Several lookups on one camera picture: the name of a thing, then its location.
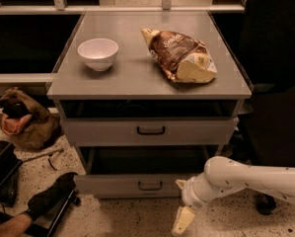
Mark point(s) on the black office chair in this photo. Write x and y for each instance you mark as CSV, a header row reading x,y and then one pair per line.
x,y
263,40

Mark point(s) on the grey drawer cabinet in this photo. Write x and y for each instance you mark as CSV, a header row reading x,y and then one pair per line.
x,y
135,87

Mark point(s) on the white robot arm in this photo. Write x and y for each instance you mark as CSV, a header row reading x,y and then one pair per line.
x,y
223,177

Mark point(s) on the black box on floor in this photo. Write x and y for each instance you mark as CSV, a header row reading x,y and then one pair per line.
x,y
9,173

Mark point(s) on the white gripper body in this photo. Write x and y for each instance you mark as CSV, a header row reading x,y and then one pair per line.
x,y
188,194

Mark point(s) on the black footrest bar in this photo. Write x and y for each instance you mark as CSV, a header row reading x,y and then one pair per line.
x,y
39,231

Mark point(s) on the brown chip bag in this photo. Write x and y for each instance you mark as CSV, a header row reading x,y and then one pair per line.
x,y
182,58

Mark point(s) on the grey drawer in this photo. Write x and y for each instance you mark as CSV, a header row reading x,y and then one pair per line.
x,y
148,131
139,171

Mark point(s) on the bare lower leg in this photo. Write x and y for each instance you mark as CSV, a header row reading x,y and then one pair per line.
x,y
16,226

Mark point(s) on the white bowl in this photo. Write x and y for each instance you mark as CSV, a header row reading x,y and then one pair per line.
x,y
98,54

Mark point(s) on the brown canvas bag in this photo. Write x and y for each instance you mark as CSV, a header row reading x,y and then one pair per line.
x,y
28,123

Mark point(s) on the metal rod on floor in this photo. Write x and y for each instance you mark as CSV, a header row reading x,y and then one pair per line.
x,y
43,155

